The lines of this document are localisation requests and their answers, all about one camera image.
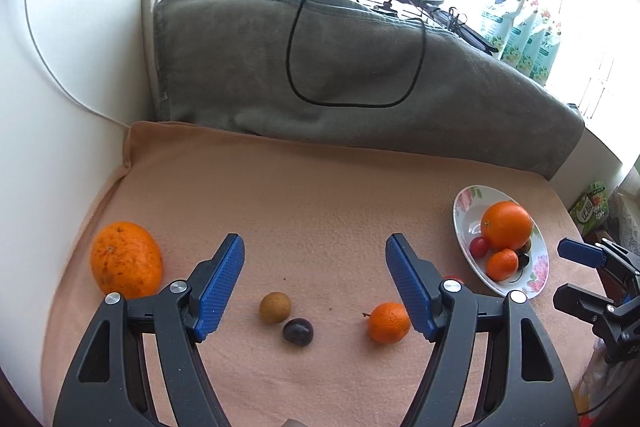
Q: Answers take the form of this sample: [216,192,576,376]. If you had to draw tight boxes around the speckled rough orange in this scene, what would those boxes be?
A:
[90,221,164,300]

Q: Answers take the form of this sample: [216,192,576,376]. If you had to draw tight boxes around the teal refill pouch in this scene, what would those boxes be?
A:
[516,24,549,77]
[529,32,561,87]
[501,9,539,67]
[478,0,525,58]

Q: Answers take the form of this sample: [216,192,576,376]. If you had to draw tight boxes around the large smooth orange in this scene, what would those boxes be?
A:
[480,202,533,251]

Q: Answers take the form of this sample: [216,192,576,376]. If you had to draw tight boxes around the black cable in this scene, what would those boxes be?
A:
[285,0,428,110]

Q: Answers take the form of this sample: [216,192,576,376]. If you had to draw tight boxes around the white cabinet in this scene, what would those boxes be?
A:
[0,0,156,358]

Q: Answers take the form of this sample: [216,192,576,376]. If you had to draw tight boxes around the stemmed brown longan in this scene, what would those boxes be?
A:
[516,239,532,255]

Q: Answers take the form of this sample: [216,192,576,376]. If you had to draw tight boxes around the small tangerine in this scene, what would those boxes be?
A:
[363,303,411,345]
[485,248,520,282]

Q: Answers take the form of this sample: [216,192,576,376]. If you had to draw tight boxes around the round brown longan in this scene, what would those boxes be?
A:
[259,291,292,325]

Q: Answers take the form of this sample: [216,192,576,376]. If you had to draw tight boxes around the peach table cloth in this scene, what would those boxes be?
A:
[41,122,578,426]

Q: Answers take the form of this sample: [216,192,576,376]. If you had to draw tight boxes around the small red cherry tomato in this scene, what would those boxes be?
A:
[469,236,491,259]

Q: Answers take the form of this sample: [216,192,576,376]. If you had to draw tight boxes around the grey blanket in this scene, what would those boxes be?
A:
[154,0,585,178]

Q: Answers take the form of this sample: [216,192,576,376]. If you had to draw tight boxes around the green carton box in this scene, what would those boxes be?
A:
[570,181,608,236]

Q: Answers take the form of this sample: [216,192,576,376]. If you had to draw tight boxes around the dark purple grape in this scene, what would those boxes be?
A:
[515,253,530,280]
[282,317,314,348]

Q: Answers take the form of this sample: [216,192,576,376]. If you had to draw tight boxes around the large red tomato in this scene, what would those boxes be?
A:
[442,275,465,285]

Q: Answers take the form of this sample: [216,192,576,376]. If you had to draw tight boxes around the white cable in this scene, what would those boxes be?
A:
[19,0,132,130]

